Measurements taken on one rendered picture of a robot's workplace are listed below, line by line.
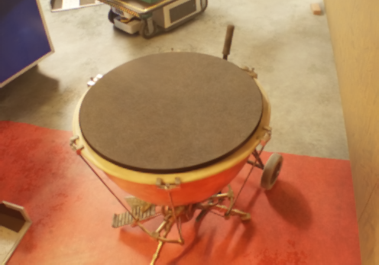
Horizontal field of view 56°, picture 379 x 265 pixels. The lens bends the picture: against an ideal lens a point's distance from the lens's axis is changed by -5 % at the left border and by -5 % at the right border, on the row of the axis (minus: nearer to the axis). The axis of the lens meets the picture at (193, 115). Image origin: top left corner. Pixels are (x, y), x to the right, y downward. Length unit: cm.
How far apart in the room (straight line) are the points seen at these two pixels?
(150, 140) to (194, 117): 17
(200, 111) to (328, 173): 112
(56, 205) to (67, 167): 27
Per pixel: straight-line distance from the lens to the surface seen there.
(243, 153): 116
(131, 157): 115
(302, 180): 214
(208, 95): 134
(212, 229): 191
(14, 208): 210
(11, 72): 295
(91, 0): 438
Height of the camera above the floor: 163
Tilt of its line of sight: 41 degrees down
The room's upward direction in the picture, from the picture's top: 4 degrees counter-clockwise
